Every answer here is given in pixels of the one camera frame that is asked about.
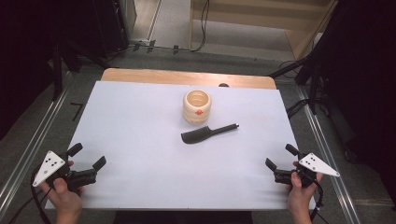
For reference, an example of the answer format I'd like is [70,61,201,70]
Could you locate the black metal stand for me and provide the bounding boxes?
[46,27,110,102]
[268,46,328,116]

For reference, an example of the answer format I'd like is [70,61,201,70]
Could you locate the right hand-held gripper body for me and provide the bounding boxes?
[273,151,341,189]

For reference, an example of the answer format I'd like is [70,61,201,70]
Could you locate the person's left hand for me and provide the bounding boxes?
[38,160,86,217]

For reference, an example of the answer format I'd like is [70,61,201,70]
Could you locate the hanging black cable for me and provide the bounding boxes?
[190,0,211,53]

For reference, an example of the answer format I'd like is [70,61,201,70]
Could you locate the metal floor rail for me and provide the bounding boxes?
[0,70,75,216]
[295,85,362,224]

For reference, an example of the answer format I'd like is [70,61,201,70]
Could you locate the black floor cables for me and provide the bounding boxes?
[285,98,311,120]

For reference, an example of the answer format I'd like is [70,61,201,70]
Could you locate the white table mat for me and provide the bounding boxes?
[45,80,317,211]

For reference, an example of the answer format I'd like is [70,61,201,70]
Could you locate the person's right hand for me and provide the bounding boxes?
[286,161,325,216]

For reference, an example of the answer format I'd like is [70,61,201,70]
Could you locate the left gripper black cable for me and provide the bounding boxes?
[8,166,53,224]

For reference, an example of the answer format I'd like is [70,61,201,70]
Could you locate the light wooden furniture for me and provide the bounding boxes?
[188,0,339,61]

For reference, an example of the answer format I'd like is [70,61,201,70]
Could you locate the cream ribbed cup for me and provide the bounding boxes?
[182,89,213,125]

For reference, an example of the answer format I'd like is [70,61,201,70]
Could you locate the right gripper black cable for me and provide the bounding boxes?
[309,178,331,224]

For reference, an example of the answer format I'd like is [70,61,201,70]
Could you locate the black comb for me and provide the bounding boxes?
[180,122,240,145]

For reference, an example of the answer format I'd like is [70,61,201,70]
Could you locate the wooden table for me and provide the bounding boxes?
[100,67,277,91]

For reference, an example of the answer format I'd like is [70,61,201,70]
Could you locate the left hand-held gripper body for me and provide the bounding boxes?
[32,150,98,191]

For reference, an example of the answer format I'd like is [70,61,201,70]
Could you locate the black curtain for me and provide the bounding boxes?
[0,0,130,141]
[306,0,396,206]

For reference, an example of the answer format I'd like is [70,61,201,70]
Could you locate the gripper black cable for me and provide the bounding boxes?
[8,166,53,224]
[309,178,331,224]

